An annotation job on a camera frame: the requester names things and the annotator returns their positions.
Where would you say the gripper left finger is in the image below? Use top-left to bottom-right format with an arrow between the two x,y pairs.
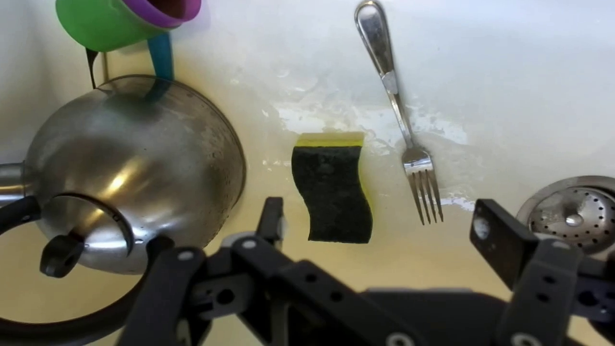
117,197 -> 423,346

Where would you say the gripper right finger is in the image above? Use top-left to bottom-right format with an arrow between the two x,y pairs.
469,199 -> 615,346

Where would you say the metal sink drain strainer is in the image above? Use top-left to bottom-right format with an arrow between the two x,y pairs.
516,175 -> 615,262

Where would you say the yellow sponge with dark scourer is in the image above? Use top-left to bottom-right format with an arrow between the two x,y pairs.
291,132 -> 374,244

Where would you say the white sink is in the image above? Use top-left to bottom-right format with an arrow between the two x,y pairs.
0,0 -> 615,346

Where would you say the stainless steel kettle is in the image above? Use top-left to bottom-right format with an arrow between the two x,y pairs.
0,74 -> 247,346

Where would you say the silver metal fork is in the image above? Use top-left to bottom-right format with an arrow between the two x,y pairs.
355,0 -> 444,225

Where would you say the green cup with purple rim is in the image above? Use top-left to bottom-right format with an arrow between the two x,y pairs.
55,0 -> 202,52

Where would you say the blue utensil handle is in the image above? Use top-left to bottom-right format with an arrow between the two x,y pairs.
147,33 -> 174,82

